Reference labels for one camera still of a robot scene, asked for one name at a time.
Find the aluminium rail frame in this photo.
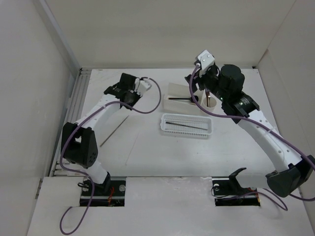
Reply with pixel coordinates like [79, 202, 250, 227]
[47, 68, 92, 177]

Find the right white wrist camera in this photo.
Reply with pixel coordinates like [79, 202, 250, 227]
[194, 50, 215, 77]

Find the beige cup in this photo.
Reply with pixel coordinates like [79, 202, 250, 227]
[201, 97, 217, 111]

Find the black spoon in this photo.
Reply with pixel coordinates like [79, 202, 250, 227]
[168, 96, 199, 103]

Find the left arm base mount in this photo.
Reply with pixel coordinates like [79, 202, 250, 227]
[77, 177, 126, 207]

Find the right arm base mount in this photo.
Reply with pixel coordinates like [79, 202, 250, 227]
[211, 168, 260, 207]

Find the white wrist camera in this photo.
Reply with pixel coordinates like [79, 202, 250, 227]
[194, 50, 215, 77]
[134, 78, 152, 96]

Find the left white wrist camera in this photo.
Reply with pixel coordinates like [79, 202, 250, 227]
[134, 78, 152, 96]

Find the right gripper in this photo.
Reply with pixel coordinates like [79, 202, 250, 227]
[184, 66, 228, 102]

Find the white perforated box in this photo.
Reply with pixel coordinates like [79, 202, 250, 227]
[163, 83, 201, 116]

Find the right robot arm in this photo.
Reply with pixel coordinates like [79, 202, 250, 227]
[185, 62, 315, 198]

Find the black chopstick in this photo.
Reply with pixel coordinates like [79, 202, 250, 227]
[165, 121, 207, 130]

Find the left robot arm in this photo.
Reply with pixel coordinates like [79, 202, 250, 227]
[61, 73, 152, 195]

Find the white mesh tray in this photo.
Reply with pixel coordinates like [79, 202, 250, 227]
[160, 113, 213, 139]

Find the grey chopstick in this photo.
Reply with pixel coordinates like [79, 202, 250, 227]
[99, 115, 129, 148]

